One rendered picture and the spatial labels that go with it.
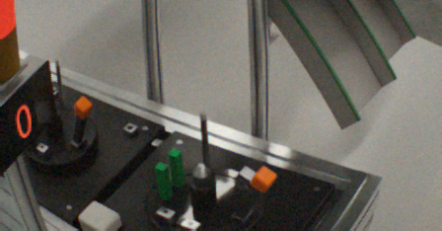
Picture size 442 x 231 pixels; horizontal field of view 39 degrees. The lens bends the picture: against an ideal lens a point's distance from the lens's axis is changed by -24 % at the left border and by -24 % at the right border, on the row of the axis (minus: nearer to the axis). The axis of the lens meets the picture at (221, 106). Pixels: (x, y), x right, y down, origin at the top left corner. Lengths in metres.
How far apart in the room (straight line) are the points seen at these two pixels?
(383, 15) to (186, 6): 0.51
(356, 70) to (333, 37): 0.06
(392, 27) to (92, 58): 0.59
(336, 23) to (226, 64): 0.34
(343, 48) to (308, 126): 0.21
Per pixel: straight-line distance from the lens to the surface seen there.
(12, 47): 0.66
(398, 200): 1.08
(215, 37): 1.42
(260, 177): 0.80
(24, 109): 0.70
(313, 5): 1.05
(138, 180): 0.96
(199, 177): 0.85
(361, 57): 1.07
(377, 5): 1.19
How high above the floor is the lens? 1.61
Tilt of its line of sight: 37 degrees down
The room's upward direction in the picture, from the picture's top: 3 degrees counter-clockwise
